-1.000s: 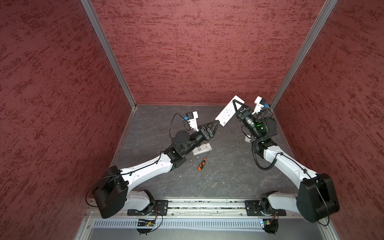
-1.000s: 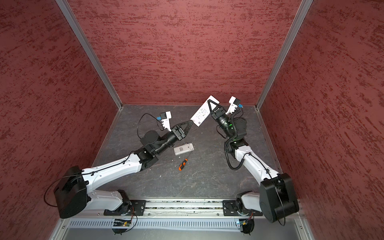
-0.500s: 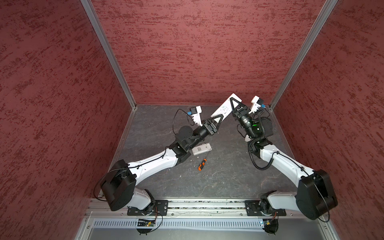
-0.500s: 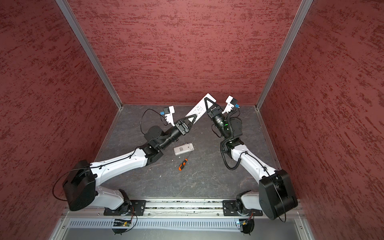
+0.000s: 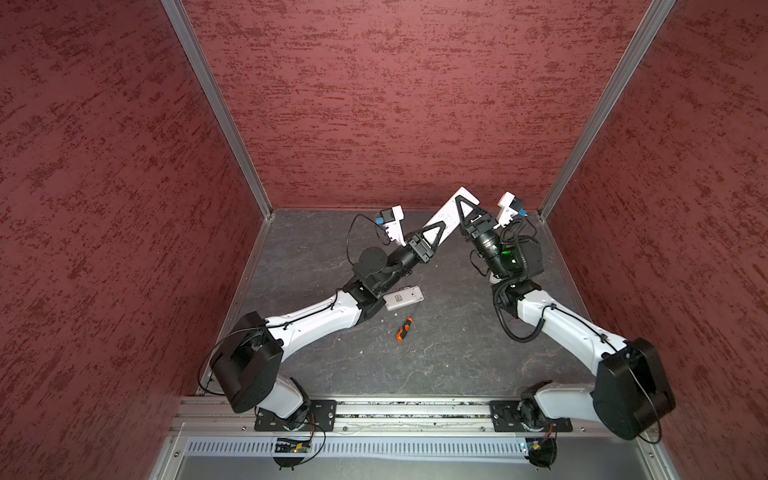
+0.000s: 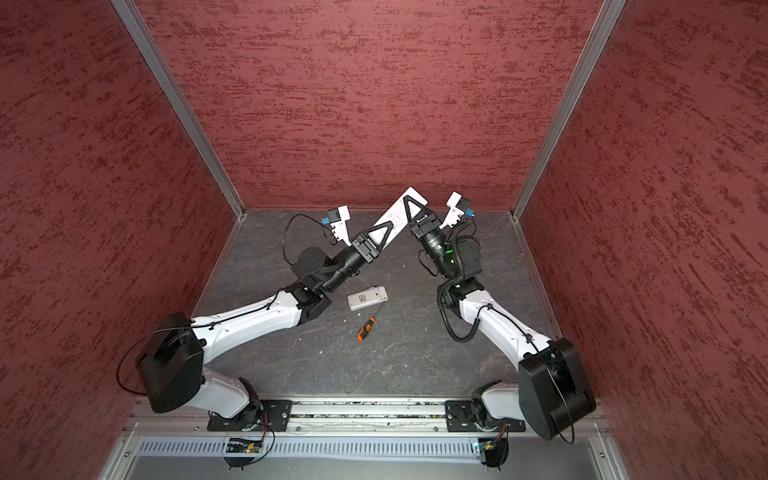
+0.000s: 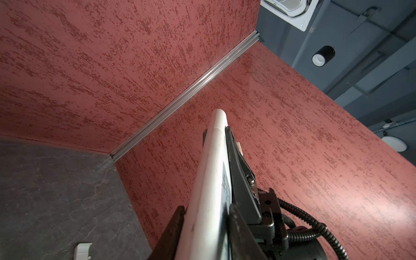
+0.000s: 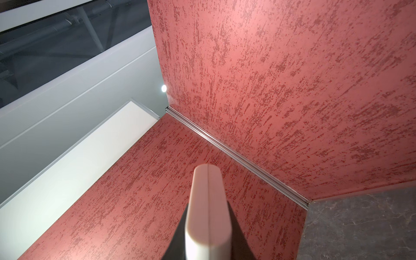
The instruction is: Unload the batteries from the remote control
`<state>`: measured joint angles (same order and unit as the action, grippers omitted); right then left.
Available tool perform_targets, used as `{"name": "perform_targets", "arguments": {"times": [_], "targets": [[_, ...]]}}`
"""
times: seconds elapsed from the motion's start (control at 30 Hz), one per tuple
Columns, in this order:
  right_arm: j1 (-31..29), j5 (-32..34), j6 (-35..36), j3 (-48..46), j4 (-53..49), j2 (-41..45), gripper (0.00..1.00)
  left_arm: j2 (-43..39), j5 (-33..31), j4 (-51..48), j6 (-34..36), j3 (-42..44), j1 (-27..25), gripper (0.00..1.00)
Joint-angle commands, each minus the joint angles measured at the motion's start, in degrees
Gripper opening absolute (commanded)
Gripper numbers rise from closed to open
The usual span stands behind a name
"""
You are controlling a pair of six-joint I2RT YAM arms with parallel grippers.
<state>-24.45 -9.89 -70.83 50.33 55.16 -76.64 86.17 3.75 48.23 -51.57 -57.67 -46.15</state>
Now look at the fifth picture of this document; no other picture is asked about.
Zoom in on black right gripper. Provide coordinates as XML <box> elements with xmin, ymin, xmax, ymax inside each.
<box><xmin>455</xmin><ymin>195</ymin><xmax>510</xmax><ymax>279</ymax></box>

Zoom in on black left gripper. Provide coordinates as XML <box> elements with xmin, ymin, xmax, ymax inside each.
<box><xmin>378</xmin><ymin>220</ymin><xmax>445</xmax><ymax>292</ymax></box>

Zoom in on white remote with screen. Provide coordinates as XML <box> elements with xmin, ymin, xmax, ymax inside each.
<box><xmin>423</xmin><ymin>187</ymin><xmax>479</xmax><ymax>245</ymax></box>

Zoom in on white remote with batteries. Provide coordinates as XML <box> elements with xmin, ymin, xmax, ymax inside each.
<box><xmin>383</xmin><ymin>286</ymin><xmax>424</xmax><ymax>311</ymax></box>

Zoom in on orange black screwdriver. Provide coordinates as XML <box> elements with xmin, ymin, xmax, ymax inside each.
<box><xmin>396</xmin><ymin>317</ymin><xmax>413</xmax><ymax>342</ymax></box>

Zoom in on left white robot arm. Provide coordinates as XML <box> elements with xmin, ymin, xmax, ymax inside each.
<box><xmin>209</xmin><ymin>220</ymin><xmax>453</xmax><ymax>429</ymax></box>

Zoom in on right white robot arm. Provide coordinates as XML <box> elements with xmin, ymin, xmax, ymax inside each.
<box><xmin>455</xmin><ymin>194</ymin><xmax>676</xmax><ymax>440</ymax></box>

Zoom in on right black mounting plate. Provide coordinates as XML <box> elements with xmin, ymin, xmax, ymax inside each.
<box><xmin>489</xmin><ymin>400</ymin><xmax>573</xmax><ymax>434</ymax></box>

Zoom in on black mounting plate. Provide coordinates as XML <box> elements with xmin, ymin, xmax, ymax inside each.
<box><xmin>254</xmin><ymin>399</ymin><xmax>338</xmax><ymax>433</ymax></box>
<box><xmin>489</xmin><ymin>400</ymin><xmax>573</xmax><ymax>434</ymax></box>

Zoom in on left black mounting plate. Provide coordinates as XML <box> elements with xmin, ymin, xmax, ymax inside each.
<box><xmin>254</xmin><ymin>399</ymin><xmax>338</xmax><ymax>433</ymax></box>

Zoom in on aluminium corner post right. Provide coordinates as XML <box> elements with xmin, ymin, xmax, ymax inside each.
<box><xmin>538</xmin><ymin>0</ymin><xmax>676</xmax><ymax>222</ymax></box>

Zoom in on aluminium corner post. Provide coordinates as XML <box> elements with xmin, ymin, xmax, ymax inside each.
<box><xmin>538</xmin><ymin>0</ymin><xmax>676</xmax><ymax>222</ymax></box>
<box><xmin>161</xmin><ymin>0</ymin><xmax>274</xmax><ymax>222</ymax></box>

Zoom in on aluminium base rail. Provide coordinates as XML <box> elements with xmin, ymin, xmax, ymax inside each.
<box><xmin>171</xmin><ymin>396</ymin><xmax>609</xmax><ymax>436</ymax></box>

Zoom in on perforated cable duct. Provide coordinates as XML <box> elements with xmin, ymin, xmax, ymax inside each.
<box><xmin>184</xmin><ymin>437</ymin><xmax>528</xmax><ymax>462</ymax></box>

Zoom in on aluminium corner post left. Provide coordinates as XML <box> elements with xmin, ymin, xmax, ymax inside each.
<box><xmin>161</xmin><ymin>0</ymin><xmax>274</xmax><ymax>222</ymax></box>

